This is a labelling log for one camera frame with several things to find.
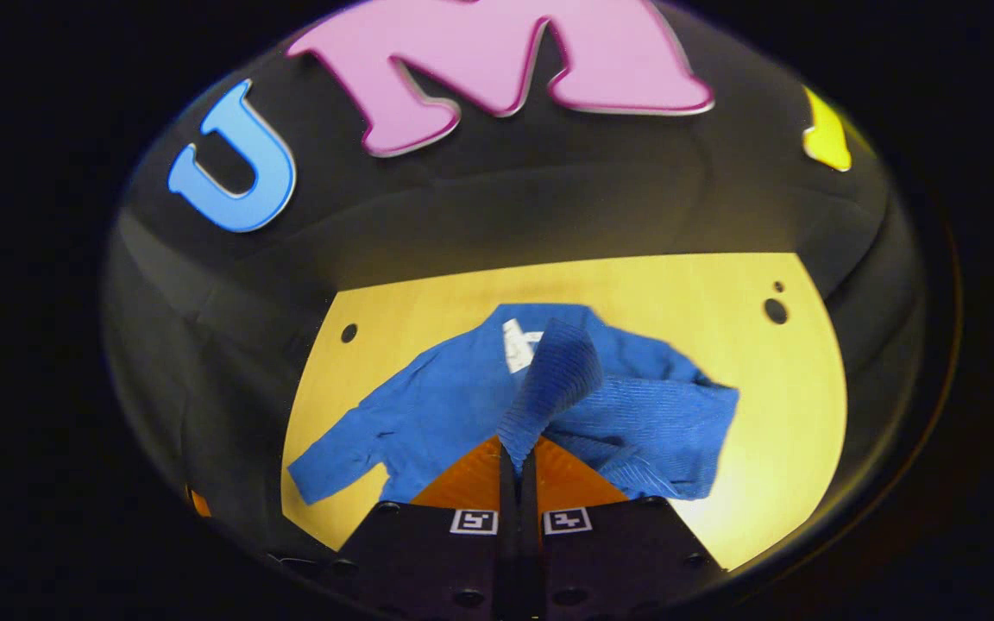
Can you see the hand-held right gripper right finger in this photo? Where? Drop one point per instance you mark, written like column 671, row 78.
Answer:
column 618, row 552

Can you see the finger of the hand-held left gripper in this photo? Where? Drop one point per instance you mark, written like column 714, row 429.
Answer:
column 199, row 503

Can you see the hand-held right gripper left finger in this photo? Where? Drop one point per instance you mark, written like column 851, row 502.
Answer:
column 428, row 552

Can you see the blue button-up shirt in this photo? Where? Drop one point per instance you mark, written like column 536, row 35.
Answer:
column 437, row 414

